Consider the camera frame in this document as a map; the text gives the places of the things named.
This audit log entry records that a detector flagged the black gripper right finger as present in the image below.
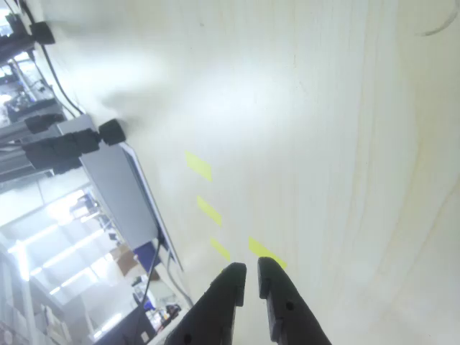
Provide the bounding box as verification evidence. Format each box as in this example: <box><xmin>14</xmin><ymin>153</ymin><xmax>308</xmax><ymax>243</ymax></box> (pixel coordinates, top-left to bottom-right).
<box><xmin>257</xmin><ymin>256</ymin><xmax>332</xmax><ymax>345</ymax></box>

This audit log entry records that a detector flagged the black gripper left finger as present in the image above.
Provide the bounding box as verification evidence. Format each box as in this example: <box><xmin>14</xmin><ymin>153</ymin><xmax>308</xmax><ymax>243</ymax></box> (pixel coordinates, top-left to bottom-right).
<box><xmin>163</xmin><ymin>262</ymin><xmax>248</xmax><ymax>345</ymax></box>

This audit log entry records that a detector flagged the brown cardboard box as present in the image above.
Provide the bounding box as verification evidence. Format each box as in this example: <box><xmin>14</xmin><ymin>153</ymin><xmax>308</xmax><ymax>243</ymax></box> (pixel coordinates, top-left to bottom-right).
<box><xmin>109</xmin><ymin>244</ymin><xmax>161</xmax><ymax>285</ymax></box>

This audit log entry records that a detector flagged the yellow-green tape strip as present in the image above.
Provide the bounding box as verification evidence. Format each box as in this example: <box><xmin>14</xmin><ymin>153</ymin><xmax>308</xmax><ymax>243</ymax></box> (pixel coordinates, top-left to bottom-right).
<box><xmin>196</xmin><ymin>195</ymin><xmax>223</xmax><ymax>229</ymax></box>
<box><xmin>248</xmin><ymin>236</ymin><xmax>288</xmax><ymax>270</ymax></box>
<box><xmin>184</xmin><ymin>150</ymin><xmax>213</xmax><ymax>183</ymax></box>
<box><xmin>209</xmin><ymin>236</ymin><xmax>231</xmax><ymax>262</ymax></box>

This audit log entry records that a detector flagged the black clamp knob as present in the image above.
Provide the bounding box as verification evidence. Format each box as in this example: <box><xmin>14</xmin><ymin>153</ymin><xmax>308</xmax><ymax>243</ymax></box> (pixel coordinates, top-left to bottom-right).
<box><xmin>29</xmin><ymin>21</ymin><xmax>56</xmax><ymax>45</ymax></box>
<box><xmin>98</xmin><ymin>118</ymin><xmax>127</xmax><ymax>147</ymax></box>

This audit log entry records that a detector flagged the black clamp body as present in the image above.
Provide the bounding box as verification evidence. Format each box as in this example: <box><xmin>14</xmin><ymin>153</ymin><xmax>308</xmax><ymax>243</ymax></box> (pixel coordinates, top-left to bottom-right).
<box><xmin>20</xmin><ymin>114</ymin><xmax>102</xmax><ymax>175</ymax></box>

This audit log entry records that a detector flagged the grey cable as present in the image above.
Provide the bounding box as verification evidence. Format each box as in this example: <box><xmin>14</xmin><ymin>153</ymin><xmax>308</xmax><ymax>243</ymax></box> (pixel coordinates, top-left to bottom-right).
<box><xmin>165</xmin><ymin>250</ymin><xmax>194</xmax><ymax>311</ymax></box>

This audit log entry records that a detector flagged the thin black cable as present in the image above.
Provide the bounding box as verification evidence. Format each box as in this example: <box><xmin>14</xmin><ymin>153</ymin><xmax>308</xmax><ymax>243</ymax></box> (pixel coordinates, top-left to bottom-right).
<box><xmin>131</xmin><ymin>236</ymin><xmax>163</xmax><ymax>345</ymax></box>

